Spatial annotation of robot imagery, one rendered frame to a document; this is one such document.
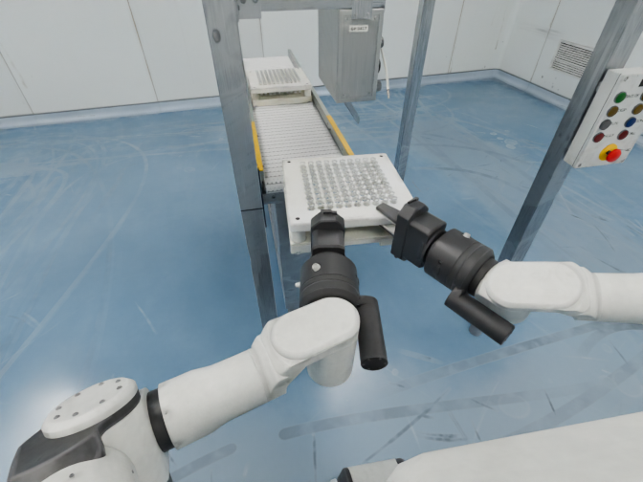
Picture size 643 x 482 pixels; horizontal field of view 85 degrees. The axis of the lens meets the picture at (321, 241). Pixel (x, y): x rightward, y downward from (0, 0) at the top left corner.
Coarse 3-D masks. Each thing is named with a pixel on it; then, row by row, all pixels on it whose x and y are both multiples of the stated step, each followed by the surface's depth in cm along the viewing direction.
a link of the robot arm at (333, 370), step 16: (304, 288) 49; (320, 288) 47; (336, 288) 47; (352, 288) 49; (304, 304) 49; (352, 304) 49; (368, 304) 49; (368, 320) 47; (368, 336) 45; (336, 352) 42; (352, 352) 44; (368, 352) 44; (384, 352) 44; (320, 368) 45; (336, 368) 45; (368, 368) 45; (336, 384) 48
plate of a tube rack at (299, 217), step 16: (288, 160) 80; (304, 160) 80; (320, 160) 80; (368, 160) 80; (384, 160) 80; (288, 176) 74; (368, 176) 75; (288, 192) 70; (304, 192) 70; (400, 192) 70; (288, 208) 66; (304, 208) 66; (336, 208) 66; (352, 208) 66; (368, 208) 66; (400, 208) 66; (304, 224) 62; (352, 224) 64; (368, 224) 64; (384, 224) 65
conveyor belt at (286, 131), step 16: (256, 64) 189; (272, 64) 189; (288, 64) 189; (256, 112) 139; (272, 112) 139; (288, 112) 139; (304, 112) 139; (256, 128) 127; (272, 128) 127; (288, 128) 127; (304, 128) 127; (320, 128) 127; (272, 144) 118; (288, 144) 118; (304, 144) 118; (320, 144) 118; (272, 160) 110; (272, 176) 102; (272, 192) 103
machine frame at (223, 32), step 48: (432, 0) 172; (624, 0) 84; (240, 48) 71; (624, 48) 88; (240, 96) 76; (576, 96) 100; (240, 144) 84; (240, 192) 92; (528, 192) 123; (528, 240) 131
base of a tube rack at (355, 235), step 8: (288, 224) 71; (344, 232) 68; (352, 232) 68; (360, 232) 68; (368, 232) 68; (376, 232) 68; (384, 232) 68; (344, 240) 66; (352, 240) 66; (360, 240) 67; (368, 240) 67; (376, 240) 67; (384, 240) 68; (296, 248) 66; (304, 248) 66
